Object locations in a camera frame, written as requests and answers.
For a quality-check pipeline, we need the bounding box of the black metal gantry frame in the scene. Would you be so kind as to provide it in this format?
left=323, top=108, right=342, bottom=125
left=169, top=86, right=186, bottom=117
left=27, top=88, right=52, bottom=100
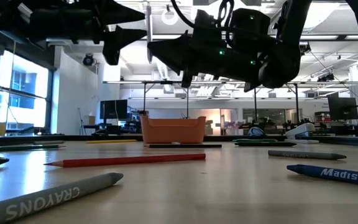
left=141, top=80, right=190, bottom=119
left=252, top=83, right=300, bottom=124

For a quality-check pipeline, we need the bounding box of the large window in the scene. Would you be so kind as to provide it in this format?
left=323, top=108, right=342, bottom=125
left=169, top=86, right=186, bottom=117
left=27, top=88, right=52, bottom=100
left=0, top=49, right=54, bottom=136

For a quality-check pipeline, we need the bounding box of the white stapler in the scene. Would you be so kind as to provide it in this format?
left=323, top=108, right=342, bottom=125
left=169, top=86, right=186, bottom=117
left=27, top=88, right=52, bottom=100
left=284, top=122, right=320, bottom=145

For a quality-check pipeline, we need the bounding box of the black aluminium table frame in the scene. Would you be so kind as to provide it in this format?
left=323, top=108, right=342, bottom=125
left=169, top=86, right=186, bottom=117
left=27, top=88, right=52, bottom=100
left=0, top=133, right=358, bottom=149

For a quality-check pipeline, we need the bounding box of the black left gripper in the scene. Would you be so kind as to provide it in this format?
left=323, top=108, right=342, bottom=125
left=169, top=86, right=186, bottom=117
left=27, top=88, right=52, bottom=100
left=29, top=0, right=148, bottom=47

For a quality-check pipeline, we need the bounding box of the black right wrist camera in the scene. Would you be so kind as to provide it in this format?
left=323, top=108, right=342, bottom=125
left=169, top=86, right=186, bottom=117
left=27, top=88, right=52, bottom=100
left=180, top=70, right=196, bottom=89

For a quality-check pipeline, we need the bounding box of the red pencil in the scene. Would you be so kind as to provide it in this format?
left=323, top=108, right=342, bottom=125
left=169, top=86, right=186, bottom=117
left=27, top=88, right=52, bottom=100
left=44, top=153, right=207, bottom=169

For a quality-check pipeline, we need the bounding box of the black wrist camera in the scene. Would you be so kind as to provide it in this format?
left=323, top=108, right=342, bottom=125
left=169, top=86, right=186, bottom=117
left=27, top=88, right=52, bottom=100
left=180, top=70, right=196, bottom=89
left=102, top=40, right=121, bottom=67

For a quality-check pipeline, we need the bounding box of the long ceiling light bar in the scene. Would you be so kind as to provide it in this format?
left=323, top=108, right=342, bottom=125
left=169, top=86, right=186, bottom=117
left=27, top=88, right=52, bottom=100
left=47, top=32, right=358, bottom=43

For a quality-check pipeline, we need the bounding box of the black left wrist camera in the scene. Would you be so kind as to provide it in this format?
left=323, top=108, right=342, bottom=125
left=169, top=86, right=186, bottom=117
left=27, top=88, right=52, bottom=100
left=102, top=40, right=121, bottom=67

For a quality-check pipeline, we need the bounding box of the white cable coil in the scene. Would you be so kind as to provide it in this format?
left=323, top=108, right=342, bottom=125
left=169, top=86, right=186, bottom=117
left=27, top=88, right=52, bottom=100
left=161, top=8, right=179, bottom=26

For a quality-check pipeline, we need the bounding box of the orange plastic bin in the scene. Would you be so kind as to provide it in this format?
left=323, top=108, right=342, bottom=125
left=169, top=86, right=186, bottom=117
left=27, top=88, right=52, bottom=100
left=140, top=115, right=207, bottom=144

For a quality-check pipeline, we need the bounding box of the yellow pencil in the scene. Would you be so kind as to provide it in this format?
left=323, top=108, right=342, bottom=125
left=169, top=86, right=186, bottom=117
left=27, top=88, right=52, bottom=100
left=85, top=139, right=139, bottom=144

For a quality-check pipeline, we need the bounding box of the grey crayon with white lettering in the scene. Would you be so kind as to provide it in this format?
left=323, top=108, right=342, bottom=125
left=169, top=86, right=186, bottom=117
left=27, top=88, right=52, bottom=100
left=0, top=172, right=124, bottom=224

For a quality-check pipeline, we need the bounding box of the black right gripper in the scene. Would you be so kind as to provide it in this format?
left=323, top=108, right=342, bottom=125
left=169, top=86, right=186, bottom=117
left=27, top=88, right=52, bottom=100
left=147, top=11, right=241, bottom=78

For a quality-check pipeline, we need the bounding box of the black computer monitor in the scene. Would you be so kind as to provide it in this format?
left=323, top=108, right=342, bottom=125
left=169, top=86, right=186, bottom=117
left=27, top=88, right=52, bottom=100
left=99, top=99, right=129, bottom=120
left=328, top=96, right=358, bottom=121

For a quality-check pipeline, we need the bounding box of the black ceiling camera rig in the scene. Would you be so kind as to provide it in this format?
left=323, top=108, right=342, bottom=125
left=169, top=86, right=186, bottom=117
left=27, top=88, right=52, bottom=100
left=299, top=42, right=312, bottom=57

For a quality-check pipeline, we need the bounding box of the green pencil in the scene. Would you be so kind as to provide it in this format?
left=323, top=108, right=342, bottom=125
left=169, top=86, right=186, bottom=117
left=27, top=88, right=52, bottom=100
left=0, top=144, right=67, bottom=154

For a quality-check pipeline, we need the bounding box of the black ceiling speaker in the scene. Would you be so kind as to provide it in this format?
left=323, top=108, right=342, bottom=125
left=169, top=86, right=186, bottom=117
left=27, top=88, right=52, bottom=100
left=82, top=53, right=94, bottom=67

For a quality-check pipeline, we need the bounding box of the blue crayon with white lettering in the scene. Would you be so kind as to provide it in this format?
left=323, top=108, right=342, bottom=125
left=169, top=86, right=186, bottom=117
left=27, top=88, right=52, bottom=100
left=286, top=164, right=358, bottom=188

